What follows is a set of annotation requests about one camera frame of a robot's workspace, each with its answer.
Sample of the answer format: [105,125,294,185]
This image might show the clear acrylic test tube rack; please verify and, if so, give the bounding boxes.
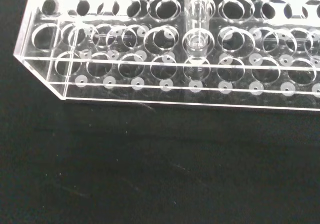
[13,0,320,112]

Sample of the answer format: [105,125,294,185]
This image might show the black cloth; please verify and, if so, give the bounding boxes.
[0,0,320,224]

